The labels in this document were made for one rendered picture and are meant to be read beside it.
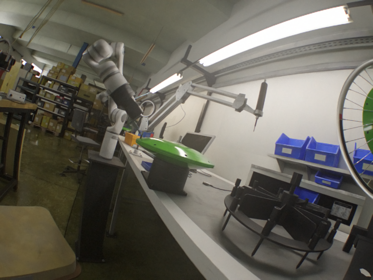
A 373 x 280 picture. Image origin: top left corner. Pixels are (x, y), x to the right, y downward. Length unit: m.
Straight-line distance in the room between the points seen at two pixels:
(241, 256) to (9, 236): 0.69
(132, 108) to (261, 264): 0.55
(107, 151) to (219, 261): 0.90
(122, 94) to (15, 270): 0.65
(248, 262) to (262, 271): 0.04
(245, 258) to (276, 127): 1.20
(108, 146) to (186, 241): 0.81
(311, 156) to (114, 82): 1.01
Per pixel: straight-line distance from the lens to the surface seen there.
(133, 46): 6.10
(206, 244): 0.35
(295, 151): 1.05
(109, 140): 1.04
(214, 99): 0.91
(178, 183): 0.57
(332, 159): 0.98
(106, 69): 0.57
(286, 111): 1.44
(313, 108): 1.36
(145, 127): 1.15
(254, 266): 0.35
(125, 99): 0.54
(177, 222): 0.40
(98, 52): 0.59
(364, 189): 0.59
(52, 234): 0.71
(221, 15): 3.51
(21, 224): 0.74
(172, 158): 0.46
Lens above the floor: 1.09
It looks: 2 degrees up
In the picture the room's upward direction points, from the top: 19 degrees clockwise
